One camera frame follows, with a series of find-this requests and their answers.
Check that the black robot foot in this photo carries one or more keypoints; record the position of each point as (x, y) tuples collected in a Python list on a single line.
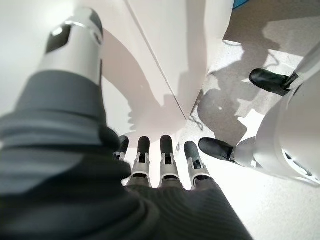
[(215, 147), (267, 80)]

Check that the white robot leg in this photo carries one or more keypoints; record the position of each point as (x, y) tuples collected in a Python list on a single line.
[(287, 130), (311, 60)]

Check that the white cabinet door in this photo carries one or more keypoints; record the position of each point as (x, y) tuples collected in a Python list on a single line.
[(125, 75), (180, 37)]

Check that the black right robot foot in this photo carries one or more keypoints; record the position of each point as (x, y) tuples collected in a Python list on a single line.
[(267, 80)]

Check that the white left robot leg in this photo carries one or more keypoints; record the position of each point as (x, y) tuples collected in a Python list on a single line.
[(287, 130)]

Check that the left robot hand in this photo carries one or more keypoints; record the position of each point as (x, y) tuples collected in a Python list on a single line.
[(62, 175)]

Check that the black left robot foot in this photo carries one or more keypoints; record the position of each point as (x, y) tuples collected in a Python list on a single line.
[(215, 147)]

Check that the white right robot leg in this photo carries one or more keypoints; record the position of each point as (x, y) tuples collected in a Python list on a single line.
[(311, 60)]

